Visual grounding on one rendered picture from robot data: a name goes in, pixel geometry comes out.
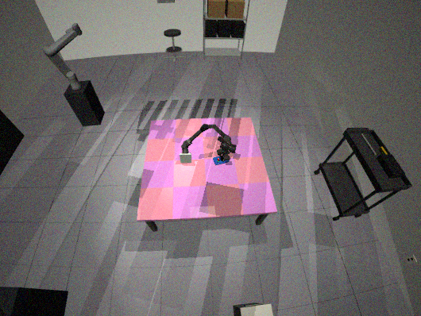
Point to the blue circuit board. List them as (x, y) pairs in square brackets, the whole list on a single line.
[(219, 160)]

